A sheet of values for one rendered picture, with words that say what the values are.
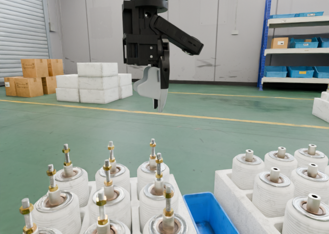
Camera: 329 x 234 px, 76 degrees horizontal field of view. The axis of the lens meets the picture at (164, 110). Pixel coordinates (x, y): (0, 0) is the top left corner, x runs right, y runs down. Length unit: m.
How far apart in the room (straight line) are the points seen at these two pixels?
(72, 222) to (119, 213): 0.11
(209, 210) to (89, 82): 2.52
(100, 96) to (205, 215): 2.39
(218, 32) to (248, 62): 0.98
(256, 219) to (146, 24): 0.52
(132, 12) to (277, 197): 0.54
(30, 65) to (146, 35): 3.77
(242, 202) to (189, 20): 5.10
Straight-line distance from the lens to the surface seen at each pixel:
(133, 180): 0.73
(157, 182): 0.53
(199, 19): 5.48
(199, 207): 0.81
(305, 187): 0.70
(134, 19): 0.43
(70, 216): 0.55
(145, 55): 0.41
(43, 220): 0.54
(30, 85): 3.98
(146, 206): 0.53
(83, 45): 6.87
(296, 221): 0.56
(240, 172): 0.72
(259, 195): 0.65
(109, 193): 0.53
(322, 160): 0.86
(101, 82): 2.93
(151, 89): 0.42
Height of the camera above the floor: 0.56
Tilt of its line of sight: 13 degrees down
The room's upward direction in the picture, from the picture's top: straight up
